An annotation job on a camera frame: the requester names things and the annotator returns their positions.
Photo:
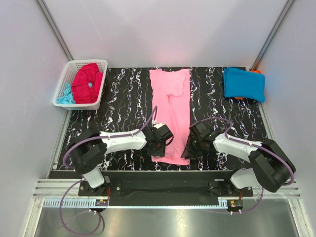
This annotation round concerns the folded orange t-shirt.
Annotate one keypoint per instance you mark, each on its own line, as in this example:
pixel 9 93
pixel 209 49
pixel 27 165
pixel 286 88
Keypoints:
pixel 253 71

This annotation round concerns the black marble pattern mat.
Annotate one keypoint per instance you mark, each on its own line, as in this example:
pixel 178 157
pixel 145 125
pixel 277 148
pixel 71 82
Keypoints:
pixel 126 104

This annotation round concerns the right aluminium corner post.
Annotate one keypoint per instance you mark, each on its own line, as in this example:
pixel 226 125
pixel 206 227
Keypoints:
pixel 273 32

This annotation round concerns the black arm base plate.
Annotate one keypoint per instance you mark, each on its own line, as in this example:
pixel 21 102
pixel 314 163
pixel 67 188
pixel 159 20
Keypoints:
pixel 215 182

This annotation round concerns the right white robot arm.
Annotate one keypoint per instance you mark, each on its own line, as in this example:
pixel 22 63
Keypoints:
pixel 270 166

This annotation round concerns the red t-shirt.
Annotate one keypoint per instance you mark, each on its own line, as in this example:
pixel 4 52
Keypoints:
pixel 86 84

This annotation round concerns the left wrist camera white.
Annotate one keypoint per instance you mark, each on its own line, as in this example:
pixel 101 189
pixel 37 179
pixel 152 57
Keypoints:
pixel 156 124

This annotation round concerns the white plastic laundry basket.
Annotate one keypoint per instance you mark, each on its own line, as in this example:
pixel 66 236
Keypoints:
pixel 68 75

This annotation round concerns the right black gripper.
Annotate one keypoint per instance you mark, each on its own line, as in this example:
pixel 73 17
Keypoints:
pixel 188 152

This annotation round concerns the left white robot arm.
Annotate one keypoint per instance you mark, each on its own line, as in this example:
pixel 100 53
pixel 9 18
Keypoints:
pixel 88 150

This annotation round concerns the aluminium corner post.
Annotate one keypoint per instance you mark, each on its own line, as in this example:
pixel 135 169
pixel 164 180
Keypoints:
pixel 273 32
pixel 54 28

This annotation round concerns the left aluminium corner post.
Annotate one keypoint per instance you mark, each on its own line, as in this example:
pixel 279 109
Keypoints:
pixel 54 28

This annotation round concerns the folded blue t-shirt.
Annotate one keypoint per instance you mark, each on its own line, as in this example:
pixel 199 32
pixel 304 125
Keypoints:
pixel 245 84

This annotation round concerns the aluminium frame rail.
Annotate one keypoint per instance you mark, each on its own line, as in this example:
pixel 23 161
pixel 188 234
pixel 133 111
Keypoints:
pixel 66 193

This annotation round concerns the pink t-shirt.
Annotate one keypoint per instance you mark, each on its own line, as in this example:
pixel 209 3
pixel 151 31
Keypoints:
pixel 171 95

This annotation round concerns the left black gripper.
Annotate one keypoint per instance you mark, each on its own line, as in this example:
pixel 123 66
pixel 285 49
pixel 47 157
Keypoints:
pixel 159 153

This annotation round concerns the light blue garment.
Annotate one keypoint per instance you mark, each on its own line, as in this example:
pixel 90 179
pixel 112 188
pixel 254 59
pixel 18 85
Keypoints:
pixel 67 97

